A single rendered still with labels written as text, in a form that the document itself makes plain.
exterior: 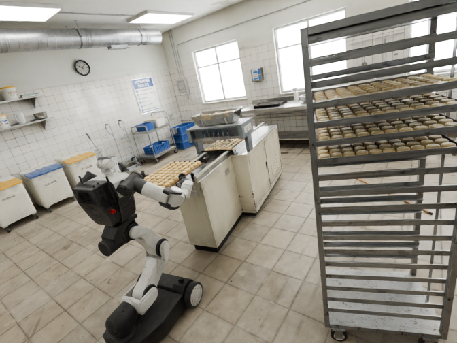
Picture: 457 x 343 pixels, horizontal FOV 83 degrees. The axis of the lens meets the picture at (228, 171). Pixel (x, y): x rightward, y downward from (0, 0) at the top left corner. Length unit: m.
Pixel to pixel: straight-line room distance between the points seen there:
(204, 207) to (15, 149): 4.32
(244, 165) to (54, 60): 4.71
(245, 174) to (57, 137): 4.36
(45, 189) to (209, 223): 3.65
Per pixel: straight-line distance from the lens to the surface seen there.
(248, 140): 2.94
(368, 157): 1.36
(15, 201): 5.50
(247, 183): 3.01
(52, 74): 6.44
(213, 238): 2.70
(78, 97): 6.54
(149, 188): 1.64
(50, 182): 5.59
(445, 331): 2.05
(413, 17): 1.31
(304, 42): 1.21
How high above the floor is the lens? 1.72
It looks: 21 degrees down
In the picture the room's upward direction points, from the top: 12 degrees counter-clockwise
